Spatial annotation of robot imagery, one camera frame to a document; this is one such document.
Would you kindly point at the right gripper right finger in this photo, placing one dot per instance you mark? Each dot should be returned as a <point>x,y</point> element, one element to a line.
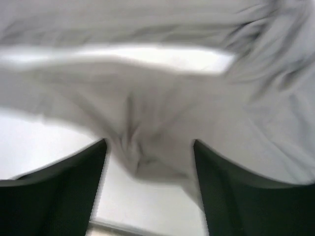
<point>237,202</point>

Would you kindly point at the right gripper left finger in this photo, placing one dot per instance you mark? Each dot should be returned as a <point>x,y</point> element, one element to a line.
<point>56,200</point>

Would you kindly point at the grey trousers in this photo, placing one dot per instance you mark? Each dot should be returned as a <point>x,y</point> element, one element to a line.
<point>259,113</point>

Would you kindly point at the aluminium front rail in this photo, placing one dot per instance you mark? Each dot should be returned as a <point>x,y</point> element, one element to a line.
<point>101,229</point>

